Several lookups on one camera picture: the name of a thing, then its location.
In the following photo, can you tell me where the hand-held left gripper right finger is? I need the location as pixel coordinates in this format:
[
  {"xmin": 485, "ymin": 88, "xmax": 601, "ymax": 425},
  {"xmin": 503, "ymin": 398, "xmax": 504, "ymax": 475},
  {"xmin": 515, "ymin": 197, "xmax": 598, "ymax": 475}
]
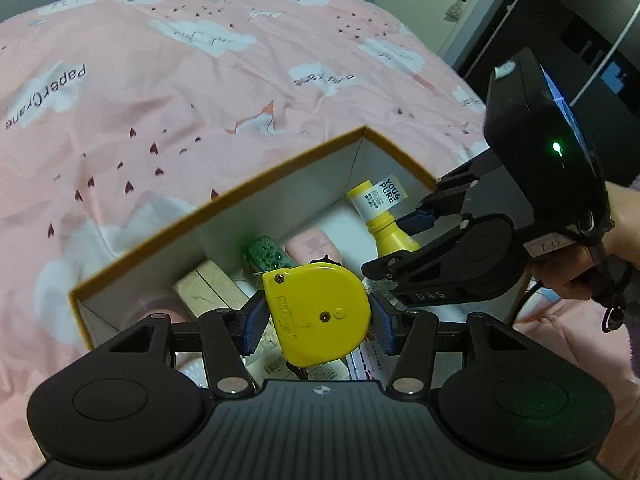
[{"xmin": 369, "ymin": 291, "xmax": 532, "ymax": 398}]

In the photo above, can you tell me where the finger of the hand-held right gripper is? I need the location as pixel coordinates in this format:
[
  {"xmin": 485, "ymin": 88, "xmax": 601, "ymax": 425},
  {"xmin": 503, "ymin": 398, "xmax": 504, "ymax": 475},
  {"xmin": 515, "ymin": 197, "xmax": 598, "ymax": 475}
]
[
  {"xmin": 360, "ymin": 219, "xmax": 477, "ymax": 288},
  {"xmin": 399, "ymin": 151, "xmax": 502, "ymax": 236}
]

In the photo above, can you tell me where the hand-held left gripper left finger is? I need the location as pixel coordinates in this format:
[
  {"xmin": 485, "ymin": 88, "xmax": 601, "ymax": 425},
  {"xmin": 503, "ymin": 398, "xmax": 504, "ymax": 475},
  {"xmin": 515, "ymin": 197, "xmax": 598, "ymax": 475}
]
[{"xmin": 104, "ymin": 291, "xmax": 272, "ymax": 399}]

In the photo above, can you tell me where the yellow bottle with white label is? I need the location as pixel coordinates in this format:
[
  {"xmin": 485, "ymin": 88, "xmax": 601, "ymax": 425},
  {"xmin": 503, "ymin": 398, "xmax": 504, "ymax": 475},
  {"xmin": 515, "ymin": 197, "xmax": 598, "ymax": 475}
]
[{"xmin": 346, "ymin": 176, "xmax": 423, "ymax": 261}]

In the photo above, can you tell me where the red and white small item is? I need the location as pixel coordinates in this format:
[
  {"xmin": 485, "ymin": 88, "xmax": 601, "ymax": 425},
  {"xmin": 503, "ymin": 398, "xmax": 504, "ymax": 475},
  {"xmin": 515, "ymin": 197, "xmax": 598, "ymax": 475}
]
[{"xmin": 350, "ymin": 337, "xmax": 396, "ymax": 386}]

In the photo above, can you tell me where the small gold box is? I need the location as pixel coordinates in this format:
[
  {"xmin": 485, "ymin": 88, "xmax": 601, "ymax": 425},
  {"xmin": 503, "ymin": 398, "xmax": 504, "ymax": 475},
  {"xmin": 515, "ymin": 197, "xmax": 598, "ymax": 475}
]
[{"xmin": 172, "ymin": 259, "xmax": 251, "ymax": 322}]

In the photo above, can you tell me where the yellow tape measure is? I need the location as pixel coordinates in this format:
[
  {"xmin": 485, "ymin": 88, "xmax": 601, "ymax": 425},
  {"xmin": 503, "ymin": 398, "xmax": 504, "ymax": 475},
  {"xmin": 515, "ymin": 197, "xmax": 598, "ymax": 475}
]
[{"xmin": 262, "ymin": 259, "xmax": 373, "ymax": 380}]

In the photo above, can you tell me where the green bottle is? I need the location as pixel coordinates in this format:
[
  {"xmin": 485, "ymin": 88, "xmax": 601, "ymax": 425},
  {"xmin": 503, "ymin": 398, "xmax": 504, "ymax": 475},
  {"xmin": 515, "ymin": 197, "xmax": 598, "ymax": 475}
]
[{"xmin": 242, "ymin": 236, "xmax": 297, "ymax": 275}]

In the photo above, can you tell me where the pink case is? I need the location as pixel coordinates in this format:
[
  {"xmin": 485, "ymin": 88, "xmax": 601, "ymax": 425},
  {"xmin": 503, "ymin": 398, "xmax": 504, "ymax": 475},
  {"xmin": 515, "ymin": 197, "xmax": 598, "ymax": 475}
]
[{"xmin": 285, "ymin": 227, "xmax": 343, "ymax": 267}]

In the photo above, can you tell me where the orange cardboard box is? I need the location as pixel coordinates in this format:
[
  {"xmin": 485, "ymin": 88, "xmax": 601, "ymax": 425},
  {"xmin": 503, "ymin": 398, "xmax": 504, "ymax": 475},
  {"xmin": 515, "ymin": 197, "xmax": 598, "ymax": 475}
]
[{"xmin": 67, "ymin": 126, "xmax": 441, "ymax": 391}]

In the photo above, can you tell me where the person's right forearm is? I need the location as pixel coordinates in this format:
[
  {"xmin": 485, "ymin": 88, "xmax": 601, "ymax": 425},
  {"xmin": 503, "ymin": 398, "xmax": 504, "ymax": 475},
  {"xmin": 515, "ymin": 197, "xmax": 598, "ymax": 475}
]
[{"xmin": 602, "ymin": 175, "xmax": 640, "ymax": 271}]

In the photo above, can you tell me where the person's right hand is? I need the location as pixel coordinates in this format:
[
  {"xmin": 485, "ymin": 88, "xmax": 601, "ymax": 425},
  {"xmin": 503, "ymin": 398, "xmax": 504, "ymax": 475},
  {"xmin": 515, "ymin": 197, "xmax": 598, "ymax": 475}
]
[{"xmin": 541, "ymin": 239, "xmax": 632, "ymax": 303}]

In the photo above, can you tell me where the white round container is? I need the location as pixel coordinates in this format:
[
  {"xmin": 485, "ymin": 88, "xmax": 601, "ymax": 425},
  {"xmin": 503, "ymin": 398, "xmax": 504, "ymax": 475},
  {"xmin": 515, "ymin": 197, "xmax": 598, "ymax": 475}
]
[{"xmin": 172, "ymin": 355, "xmax": 206, "ymax": 391}]

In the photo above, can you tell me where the dark furniture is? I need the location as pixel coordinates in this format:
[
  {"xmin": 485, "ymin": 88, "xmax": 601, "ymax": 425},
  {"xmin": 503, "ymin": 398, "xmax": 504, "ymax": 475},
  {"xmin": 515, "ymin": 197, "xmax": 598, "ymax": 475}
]
[{"xmin": 457, "ymin": 0, "xmax": 640, "ymax": 186}]

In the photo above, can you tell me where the cream door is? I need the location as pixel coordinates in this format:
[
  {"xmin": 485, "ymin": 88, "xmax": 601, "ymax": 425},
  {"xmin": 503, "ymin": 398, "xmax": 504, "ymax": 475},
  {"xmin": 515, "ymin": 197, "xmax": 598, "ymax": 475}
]
[{"xmin": 372, "ymin": 0, "xmax": 531, "ymax": 68}]

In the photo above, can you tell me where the purple fuzzy clothing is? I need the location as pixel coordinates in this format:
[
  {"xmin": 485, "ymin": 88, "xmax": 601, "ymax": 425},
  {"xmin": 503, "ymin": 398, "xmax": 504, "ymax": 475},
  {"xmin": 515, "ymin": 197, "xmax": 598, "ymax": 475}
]
[{"xmin": 620, "ymin": 305, "xmax": 640, "ymax": 382}]

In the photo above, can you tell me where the pink printed blanket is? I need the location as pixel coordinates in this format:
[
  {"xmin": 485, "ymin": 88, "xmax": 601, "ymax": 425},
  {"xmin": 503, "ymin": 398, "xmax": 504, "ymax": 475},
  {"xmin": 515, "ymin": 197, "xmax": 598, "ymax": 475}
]
[{"xmin": 0, "ymin": 0, "xmax": 640, "ymax": 480}]

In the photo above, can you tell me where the white cable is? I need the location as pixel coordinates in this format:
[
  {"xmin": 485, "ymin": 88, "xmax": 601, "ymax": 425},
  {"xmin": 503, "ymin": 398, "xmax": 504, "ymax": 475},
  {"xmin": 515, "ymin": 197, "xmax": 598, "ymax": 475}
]
[{"xmin": 570, "ymin": 7, "xmax": 638, "ymax": 106}]

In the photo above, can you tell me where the black cable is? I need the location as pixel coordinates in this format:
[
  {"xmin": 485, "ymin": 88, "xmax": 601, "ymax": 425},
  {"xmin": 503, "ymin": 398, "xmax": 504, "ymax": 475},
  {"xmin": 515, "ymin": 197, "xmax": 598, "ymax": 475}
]
[{"xmin": 509, "ymin": 277, "xmax": 546, "ymax": 326}]

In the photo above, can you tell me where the black wrist strap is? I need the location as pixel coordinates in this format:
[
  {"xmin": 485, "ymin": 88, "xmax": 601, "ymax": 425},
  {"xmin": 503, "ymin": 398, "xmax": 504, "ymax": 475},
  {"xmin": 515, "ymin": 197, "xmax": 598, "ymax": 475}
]
[{"xmin": 597, "ymin": 255, "xmax": 636, "ymax": 333}]

